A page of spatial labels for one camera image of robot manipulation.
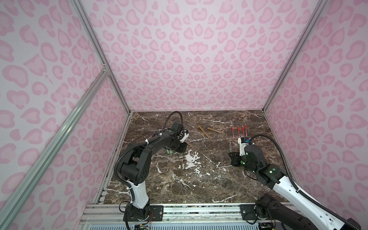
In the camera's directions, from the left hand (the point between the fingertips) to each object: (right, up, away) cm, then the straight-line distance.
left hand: (185, 147), depth 93 cm
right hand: (+24, -1, -15) cm, 29 cm away
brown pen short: (+22, +10, +14) cm, 28 cm away
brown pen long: (+13, +10, +14) cm, 22 cm away
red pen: (+35, +10, +14) cm, 39 cm away
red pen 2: (+39, +10, +14) cm, 43 cm away
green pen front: (+25, +3, -14) cm, 29 cm away
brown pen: (+2, +1, +8) cm, 8 cm away
